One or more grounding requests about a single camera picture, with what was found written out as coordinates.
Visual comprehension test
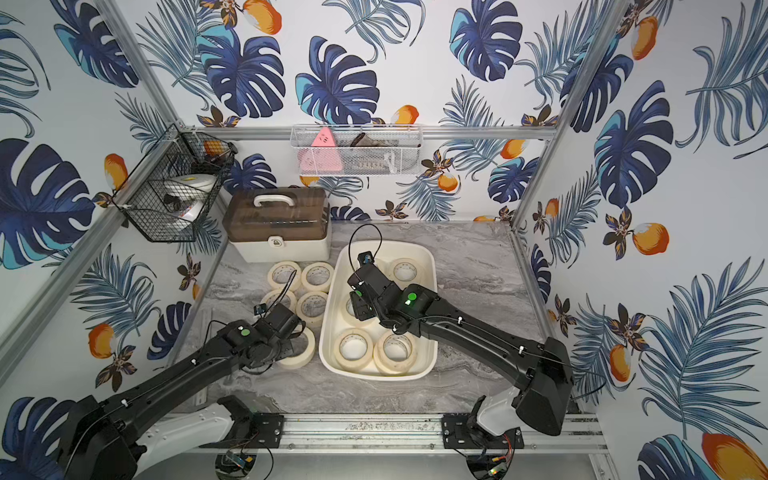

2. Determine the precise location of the cream masking tape roll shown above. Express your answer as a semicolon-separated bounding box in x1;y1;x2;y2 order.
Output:
332;328;375;372
261;290;297;312
277;328;316;370
373;333;418;376
301;262;334;293
267;261;302;291
296;291;328;329
341;296;360;326
387;257;425;289

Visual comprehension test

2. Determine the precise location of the white plastic storage tray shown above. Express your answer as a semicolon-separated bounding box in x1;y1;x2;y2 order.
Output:
319;240;438;382

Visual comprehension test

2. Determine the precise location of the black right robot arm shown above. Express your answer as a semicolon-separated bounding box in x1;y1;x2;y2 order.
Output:
347;263;573;437

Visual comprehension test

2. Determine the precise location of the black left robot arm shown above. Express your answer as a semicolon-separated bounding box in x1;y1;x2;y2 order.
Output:
57;304;306;479

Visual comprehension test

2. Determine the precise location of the brown lidded white toolbox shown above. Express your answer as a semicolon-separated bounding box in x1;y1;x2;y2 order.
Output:
223;187;332;263

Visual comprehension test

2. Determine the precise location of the pink triangle ruler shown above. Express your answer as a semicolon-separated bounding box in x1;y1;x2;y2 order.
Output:
298;127;344;176

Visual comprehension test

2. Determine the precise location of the white round item in basket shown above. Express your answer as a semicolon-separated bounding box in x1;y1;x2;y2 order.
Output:
162;174;216;223

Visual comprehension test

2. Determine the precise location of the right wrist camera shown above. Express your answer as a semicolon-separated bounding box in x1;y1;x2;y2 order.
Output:
357;251;375;268

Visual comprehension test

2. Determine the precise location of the white mesh wall basket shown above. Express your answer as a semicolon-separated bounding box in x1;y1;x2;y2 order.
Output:
290;124;423;177

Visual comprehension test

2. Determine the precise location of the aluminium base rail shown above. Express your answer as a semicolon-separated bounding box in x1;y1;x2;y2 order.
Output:
116;411;610;455

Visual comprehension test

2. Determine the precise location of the black wire wall basket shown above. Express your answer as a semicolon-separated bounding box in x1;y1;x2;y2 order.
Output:
110;125;237;243

